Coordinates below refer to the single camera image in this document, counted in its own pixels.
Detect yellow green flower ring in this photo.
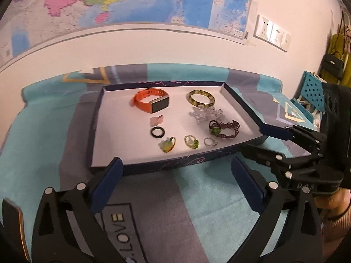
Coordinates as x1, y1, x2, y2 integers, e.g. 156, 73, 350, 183
159, 137, 177, 154

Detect blue world wall map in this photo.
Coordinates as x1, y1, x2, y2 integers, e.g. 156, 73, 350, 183
208, 0, 254, 44

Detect blue perforated basket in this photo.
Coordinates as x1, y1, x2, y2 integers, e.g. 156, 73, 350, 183
291, 71, 327, 116

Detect teal grey printed blanket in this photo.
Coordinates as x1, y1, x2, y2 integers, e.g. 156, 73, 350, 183
0, 63, 321, 263

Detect person's right hand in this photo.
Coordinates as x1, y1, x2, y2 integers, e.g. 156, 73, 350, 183
315, 188, 351, 220

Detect yellow hanging coat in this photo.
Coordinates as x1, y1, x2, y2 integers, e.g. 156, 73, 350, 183
326, 25, 351, 62

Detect gold ring green stones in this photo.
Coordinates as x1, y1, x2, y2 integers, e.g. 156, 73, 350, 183
184, 135, 199, 149

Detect dark blue box tray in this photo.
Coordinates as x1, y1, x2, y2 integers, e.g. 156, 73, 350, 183
88, 81, 268, 176

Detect white wall socket panel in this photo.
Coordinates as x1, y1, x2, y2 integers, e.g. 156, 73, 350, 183
269, 23, 283, 45
279, 31, 292, 52
253, 14, 271, 41

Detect person's right forearm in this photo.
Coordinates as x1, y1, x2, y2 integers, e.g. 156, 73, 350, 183
321, 211, 351, 254

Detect clear crystal bead bracelet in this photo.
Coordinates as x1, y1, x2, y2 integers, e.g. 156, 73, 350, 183
191, 105, 224, 122

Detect yellow green bangle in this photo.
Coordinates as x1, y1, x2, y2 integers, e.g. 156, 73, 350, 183
188, 89, 216, 107

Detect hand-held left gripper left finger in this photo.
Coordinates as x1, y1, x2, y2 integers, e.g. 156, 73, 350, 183
31, 157, 124, 263

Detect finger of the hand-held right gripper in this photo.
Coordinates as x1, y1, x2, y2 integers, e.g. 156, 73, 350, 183
241, 143, 324, 178
259, 124, 327, 157

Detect black handbag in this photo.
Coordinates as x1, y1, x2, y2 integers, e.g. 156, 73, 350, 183
319, 52, 346, 80

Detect orange smartwatch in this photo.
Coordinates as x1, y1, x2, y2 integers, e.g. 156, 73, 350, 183
130, 88, 170, 114

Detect black ring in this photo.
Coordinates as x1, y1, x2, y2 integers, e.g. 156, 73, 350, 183
150, 127, 166, 139

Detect dark smartphone gold edge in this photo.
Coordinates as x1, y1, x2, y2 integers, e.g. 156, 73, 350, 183
2, 199, 31, 263

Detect colourful wall map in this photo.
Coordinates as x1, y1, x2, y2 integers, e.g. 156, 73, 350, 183
0, 0, 218, 69

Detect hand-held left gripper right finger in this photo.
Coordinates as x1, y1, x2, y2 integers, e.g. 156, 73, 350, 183
231, 157, 324, 263

